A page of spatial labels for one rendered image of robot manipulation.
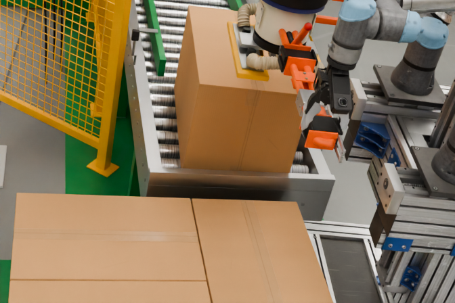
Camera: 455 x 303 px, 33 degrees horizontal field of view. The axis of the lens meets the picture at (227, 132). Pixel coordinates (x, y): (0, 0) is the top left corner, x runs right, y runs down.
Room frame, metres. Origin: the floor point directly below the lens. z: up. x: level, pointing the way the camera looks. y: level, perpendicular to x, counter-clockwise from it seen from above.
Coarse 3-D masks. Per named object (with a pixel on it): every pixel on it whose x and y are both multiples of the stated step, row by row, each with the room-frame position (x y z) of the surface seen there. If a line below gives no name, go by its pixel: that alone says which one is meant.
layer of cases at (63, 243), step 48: (48, 240) 1.75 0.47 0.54; (96, 240) 1.80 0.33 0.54; (144, 240) 1.85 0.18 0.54; (192, 240) 1.90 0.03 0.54; (240, 240) 1.96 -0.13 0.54; (288, 240) 2.01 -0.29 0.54; (48, 288) 1.56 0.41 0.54; (96, 288) 1.60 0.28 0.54; (144, 288) 1.64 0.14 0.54; (192, 288) 1.69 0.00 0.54; (240, 288) 1.74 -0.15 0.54; (288, 288) 1.78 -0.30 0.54
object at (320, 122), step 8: (320, 120) 1.63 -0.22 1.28; (328, 120) 1.63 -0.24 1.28; (312, 128) 1.58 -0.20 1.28; (320, 128) 1.59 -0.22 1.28; (328, 128) 1.60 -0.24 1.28; (304, 136) 1.61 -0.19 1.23; (312, 136) 1.57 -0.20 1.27; (320, 136) 1.57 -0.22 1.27; (328, 136) 1.58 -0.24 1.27; (336, 136) 1.58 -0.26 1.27; (312, 144) 1.57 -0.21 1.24
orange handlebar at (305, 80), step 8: (320, 16) 2.27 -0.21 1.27; (328, 16) 2.28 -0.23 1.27; (280, 32) 2.10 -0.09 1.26; (296, 32) 2.11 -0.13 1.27; (296, 72) 1.86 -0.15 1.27; (304, 72) 1.86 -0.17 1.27; (296, 80) 1.83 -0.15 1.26; (304, 80) 1.82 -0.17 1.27; (312, 80) 1.83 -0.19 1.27; (296, 88) 1.80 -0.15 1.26; (304, 88) 1.83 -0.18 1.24; (312, 88) 1.81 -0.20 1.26; (320, 112) 1.69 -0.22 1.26; (320, 144) 1.56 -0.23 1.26; (328, 144) 1.56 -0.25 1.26
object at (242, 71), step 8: (232, 24) 2.31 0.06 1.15; (232, 32) 2.25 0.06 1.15; (248, 32) 2.24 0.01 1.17; (232, 40) 2.20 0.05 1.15; (232, 48) 2.16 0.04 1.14; (240, 48) 2.15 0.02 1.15; (248, 48) 2.12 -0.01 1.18; (240, 56) 2.10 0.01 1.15; (240, 64) 2.06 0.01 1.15; (240, 72) 2.01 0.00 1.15; (248, 72) 2.02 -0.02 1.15; (256, 72) 2.03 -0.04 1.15; (264, 72) 2.04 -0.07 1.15; (264, 80) 2.02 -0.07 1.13
